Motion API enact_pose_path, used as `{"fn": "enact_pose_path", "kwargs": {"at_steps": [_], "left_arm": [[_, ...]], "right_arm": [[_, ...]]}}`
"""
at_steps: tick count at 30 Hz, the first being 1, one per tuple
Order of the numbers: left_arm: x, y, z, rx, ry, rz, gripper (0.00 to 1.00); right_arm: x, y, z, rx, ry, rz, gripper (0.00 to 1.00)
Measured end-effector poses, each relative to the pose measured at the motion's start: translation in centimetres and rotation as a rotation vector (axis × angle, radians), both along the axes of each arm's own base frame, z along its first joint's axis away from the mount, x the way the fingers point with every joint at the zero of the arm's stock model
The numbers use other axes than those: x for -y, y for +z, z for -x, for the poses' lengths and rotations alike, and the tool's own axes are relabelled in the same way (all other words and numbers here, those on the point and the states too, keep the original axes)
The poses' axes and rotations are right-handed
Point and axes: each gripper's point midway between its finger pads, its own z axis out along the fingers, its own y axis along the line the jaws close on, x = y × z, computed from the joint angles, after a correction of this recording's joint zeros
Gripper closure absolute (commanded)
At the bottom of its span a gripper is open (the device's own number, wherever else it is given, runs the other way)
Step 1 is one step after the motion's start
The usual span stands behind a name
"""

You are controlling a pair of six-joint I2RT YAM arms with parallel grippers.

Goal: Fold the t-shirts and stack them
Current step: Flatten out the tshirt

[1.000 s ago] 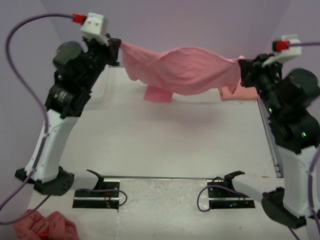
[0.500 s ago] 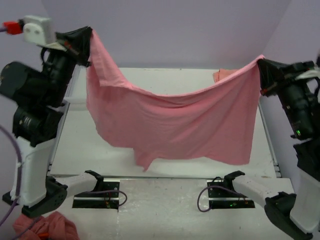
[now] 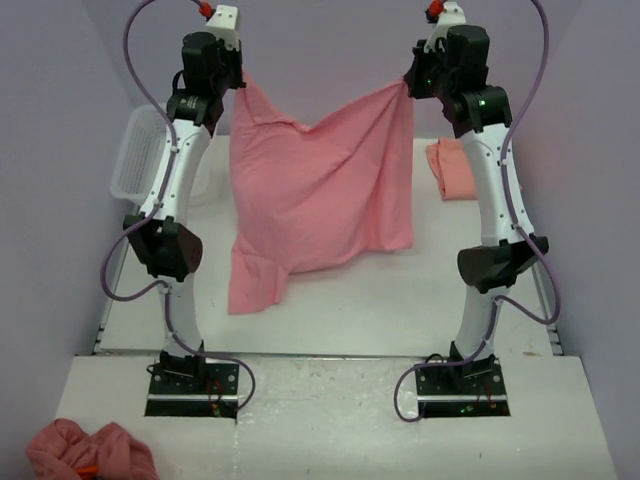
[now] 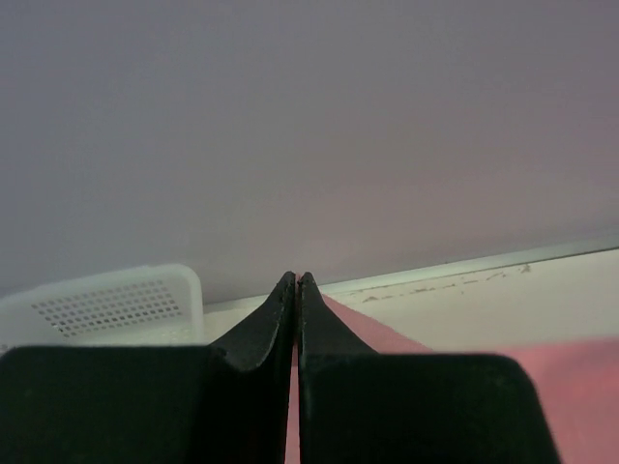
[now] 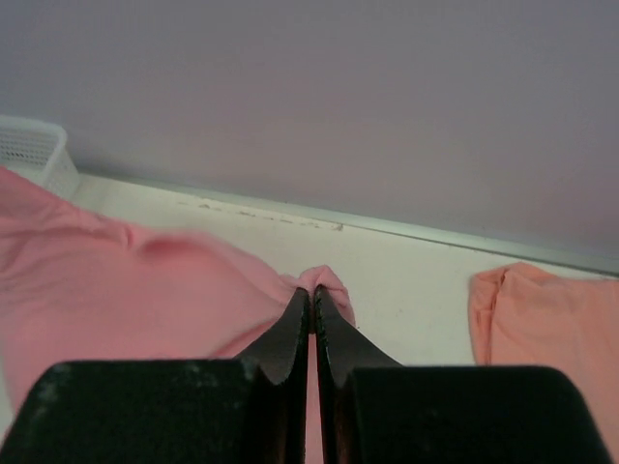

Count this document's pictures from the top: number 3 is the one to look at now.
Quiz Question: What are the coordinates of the pink t shirt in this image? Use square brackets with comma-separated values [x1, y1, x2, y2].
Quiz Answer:
[228, 80, 414, 315]

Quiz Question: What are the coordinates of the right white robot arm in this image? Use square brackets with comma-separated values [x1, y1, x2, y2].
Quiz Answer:
[405, 24, 549, 393]

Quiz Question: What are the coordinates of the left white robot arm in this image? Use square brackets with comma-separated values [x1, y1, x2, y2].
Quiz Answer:
[123, 31, 245, 395]

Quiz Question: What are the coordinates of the folded salmon t shirt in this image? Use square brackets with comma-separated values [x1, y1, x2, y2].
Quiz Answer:
[425, 138, 478, 201]

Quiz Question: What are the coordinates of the white plastic basket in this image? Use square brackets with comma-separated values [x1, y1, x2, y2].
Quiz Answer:
[109, 103, 214, 207]

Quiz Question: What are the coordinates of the crumpled salmon shirt pile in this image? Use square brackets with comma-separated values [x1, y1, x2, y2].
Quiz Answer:
[26, 418, 159, 479]

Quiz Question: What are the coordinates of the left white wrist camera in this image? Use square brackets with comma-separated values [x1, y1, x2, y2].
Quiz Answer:
[205, 5, 240, 51]

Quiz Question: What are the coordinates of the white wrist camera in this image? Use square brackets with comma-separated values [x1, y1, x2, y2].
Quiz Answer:
[424, 0, 467, 53]
[205, 5, 240, 51]

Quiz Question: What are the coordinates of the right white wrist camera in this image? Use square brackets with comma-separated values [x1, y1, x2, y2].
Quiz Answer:
[424, 0, 467, 53]

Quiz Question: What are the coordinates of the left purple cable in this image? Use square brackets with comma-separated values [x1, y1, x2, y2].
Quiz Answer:
[99, 0, 257, 414]

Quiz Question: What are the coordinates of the purple cable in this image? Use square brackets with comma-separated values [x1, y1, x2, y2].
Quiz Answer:
[394, 0, 561, 426]
[99, 0, 257, 414]

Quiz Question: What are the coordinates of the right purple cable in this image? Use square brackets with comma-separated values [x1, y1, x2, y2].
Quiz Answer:
[394, 0, 561, 426]

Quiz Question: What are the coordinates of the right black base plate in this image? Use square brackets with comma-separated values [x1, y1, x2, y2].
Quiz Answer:
[415, 357, 510, 419]

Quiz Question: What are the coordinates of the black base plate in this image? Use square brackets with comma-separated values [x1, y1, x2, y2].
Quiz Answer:
[144, 358, 239, 420]
[415, 357, 510, 419]

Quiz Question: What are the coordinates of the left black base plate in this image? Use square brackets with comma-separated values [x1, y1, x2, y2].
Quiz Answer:
[144, 358, 239, 420]

